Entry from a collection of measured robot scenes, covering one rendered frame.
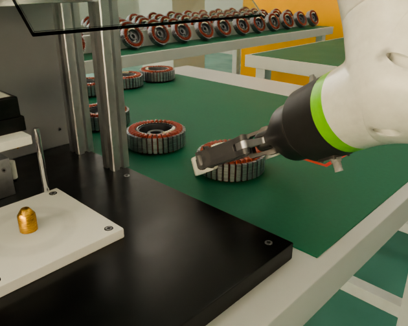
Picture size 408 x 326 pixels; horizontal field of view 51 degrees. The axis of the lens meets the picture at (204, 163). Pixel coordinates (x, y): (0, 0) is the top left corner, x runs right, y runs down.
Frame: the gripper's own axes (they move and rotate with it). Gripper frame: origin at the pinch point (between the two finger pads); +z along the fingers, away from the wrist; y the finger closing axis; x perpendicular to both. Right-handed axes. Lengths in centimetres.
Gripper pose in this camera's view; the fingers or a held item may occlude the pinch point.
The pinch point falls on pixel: (231, 158)
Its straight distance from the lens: 70.0
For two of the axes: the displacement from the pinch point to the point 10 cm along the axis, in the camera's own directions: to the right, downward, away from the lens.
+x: -2.5, -9.6, 0.9
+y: 8.7, -1.8, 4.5
